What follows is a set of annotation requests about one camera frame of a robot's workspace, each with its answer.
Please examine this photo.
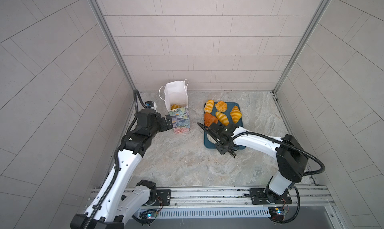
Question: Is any floral paper bag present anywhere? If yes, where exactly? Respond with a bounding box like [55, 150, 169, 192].
[159, 79, 191, 134]

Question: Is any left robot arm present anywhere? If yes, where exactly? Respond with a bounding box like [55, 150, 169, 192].
[70, 108, 173, 229]

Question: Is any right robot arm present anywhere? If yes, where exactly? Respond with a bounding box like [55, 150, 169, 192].
[199, 123, 309, 204]

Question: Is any brown fake croissant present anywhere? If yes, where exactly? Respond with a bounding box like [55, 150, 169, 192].
[204, 112, 218, 127]

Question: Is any yellow striped fake croissant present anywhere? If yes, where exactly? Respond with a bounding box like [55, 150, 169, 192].
[230, 106, 242, 124]

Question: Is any round fake bun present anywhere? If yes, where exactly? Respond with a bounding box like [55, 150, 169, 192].
[215, 101, 228, 113]

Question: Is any left circuit board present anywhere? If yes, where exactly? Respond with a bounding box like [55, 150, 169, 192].
[140, 209, 159, 220]

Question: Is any circuit board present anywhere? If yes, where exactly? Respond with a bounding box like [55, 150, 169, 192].
[269, 207, 289, 222]
[140, 209, 159, 220]

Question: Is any right circuit board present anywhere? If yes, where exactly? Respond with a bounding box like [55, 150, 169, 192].
[269, 207, 289, 222]

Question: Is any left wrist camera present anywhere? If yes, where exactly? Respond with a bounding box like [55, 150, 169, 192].
[145, 101, 157, 110]

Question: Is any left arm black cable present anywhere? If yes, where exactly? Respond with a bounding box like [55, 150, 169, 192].
[80, 89, 148, 229]

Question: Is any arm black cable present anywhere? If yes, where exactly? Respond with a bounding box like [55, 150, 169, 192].
[197, 122, 326, 224]
[80, 89, 148, 229]

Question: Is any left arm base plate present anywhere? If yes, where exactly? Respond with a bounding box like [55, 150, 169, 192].
[143, 189, 172, 207]

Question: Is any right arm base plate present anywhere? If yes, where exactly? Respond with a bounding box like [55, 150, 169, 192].
[249, 188, 292, 205]

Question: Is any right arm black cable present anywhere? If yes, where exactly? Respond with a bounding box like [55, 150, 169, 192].
[197, 122, 326, 224]

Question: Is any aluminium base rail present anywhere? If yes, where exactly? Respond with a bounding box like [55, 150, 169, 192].
[142, 184, 336, 211]

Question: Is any left corner aluminium post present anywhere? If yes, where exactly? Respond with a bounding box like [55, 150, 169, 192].
[87, 0, 136, 90]

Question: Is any corner aluminium post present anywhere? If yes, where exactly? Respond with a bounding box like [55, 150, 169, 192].
[87, 0, 136, 90]
[272, 0, 332, 95]

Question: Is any right corner aluminium post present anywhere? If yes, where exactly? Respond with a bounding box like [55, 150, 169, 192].
[272, 0, 332, 95]

